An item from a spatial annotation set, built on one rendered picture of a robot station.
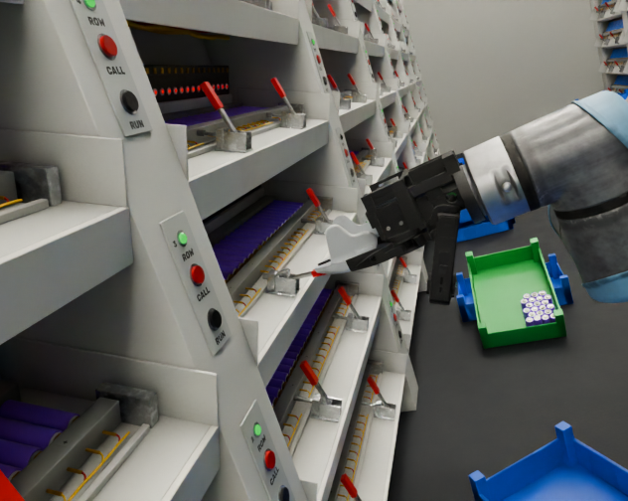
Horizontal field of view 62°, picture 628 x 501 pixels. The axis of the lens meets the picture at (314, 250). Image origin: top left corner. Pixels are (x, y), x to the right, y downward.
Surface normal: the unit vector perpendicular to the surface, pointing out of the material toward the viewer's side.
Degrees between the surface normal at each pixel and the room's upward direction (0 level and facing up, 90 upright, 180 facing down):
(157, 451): 21
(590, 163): 90
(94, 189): 90
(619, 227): 89
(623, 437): 0
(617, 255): 91
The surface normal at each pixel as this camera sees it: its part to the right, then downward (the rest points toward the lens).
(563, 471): -0.30, -0.92
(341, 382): 0.04, -0.94
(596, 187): -0.28, 0.33
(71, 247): 0.97, 0.12
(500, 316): -0.37, -0.74
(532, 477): 0.32, 0.14
